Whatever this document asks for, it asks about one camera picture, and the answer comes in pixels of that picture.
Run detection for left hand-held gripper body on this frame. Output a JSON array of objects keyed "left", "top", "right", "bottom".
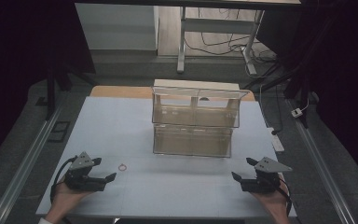
[{"left": 63, "top": 151, "right": 108, "bottom": 192}]

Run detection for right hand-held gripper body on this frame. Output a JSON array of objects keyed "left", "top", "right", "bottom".
[{"left": 240, "top": 156, "right": 294, "bottom": 194}]

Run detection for person's right hand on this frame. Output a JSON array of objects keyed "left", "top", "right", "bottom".
[{"left": 251, "top": 176, "right": 291, "bottom": 218}]

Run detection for person's left hand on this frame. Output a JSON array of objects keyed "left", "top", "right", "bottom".
[{"left": 47, "top": 176, "right": 94, "bottom": 218}]

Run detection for white power strip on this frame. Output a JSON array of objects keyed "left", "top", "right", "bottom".
[{"left": 266, "top": 126, "right": 285, "bottom": 153}]

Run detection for white table cover sheet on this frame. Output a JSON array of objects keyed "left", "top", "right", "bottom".
[{"left": 35, "top": 95, "right": 298, "bottom": 218}]

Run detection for clear acrylic drawer organizer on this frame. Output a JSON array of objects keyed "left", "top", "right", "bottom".
[{"left": 151, "top": 78, "right": 252, "bottom": 159}]

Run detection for black tripod stand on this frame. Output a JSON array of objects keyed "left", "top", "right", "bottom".
[{"left": 44, "top": 55, "right": 98, "bottom": 121}]

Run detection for dark curtain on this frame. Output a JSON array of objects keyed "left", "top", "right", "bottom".
[
  {"left": 255, "top": 0, "right": 358, "bottom": 190},
  {"left": 0, "top": 0, "right": 97, "bottom": 172}
]

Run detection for white cabinet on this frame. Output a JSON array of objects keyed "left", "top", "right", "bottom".
[{"left": 74, "top": 3, "right": 160, "bottom": 51}]

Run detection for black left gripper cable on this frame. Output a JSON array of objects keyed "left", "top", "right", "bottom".
[{"left": 49, "top": 156, "right": 76, "bottom": 203}]

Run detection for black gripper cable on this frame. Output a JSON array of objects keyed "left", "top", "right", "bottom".
[
  {"left": 49, "top": 156, "right": 76, "bottom": 203},
  {"left": 279, "top": 177, "right": 294, "bottom": 217}
]

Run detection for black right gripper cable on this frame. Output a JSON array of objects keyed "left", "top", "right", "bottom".
[{"left": 279, "top": 177, "right": 294, "bottom": 217}]

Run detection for black floor socket frame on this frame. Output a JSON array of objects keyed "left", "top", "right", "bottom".
[{"left": 48, "top": 120, "right": 72, "bottom": 144}]

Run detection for aluminium floor rail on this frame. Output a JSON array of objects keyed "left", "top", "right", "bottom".
[
  {"left": 287, "top": 98, "right": 358, "bottom": 224},
  {"left": 0, "top": 104, "right": 63, "bottom": 224}
]

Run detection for black floor cables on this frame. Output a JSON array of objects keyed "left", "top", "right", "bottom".
[{"left": 183, "top": 7, "right": 281, "bottom": 78}]

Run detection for white metal desk frame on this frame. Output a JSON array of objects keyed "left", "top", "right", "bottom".
[{"left": 176, "top": 6, "right": 266, "bottom": 77}]

